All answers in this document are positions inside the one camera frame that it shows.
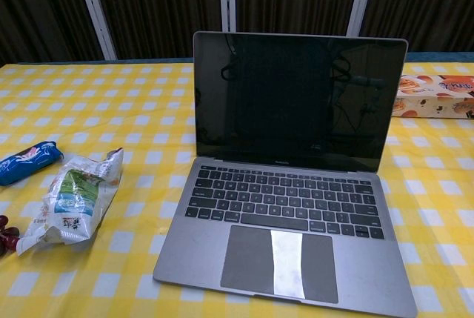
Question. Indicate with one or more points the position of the dark red grapes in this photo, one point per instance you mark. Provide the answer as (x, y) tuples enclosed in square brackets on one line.
[(8, 238)]

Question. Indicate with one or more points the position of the orange snack box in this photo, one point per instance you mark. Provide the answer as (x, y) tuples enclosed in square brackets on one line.
[(433, 97)]

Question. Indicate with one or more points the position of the white crumpled snack bag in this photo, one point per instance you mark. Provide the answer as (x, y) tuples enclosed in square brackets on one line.
[(74, 203)]

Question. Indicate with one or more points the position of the blue cookie package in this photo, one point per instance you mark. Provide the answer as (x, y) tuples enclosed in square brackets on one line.
[(27, 162)]

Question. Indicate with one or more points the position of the yellow white checkered tablecloth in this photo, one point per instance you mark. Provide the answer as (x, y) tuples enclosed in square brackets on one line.
[(111, 110)]

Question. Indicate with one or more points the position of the dark pleated curtain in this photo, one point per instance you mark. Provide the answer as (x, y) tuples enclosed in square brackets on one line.
[(163, 6)]

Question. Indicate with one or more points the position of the grey laptop computer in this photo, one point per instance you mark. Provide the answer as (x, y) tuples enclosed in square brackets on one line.
[(281, 199)]

